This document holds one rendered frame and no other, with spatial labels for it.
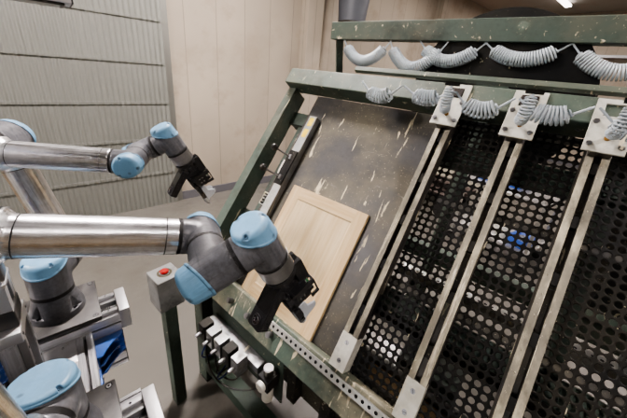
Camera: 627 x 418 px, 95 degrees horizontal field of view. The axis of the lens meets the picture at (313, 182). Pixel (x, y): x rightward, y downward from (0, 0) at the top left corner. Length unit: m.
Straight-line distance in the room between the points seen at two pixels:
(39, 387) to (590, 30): 2.02
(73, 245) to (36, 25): 3.43
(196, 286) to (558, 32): 1.63
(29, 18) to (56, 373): 3.44
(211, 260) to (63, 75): 3.55
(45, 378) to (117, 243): 0.36
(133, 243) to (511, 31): 1.65
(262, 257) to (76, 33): 3.62
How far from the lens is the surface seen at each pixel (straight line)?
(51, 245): 0.65
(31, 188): 1.32
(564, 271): 1.14
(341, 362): 1.21
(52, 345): 1.43
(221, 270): 0.54
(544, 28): 1.71
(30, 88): 3.99
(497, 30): 1.73
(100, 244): 0.64
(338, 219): 1.31
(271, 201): 1.50
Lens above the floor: 1.90
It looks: 21 degrees down
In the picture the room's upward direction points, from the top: 5 degrees clockwise
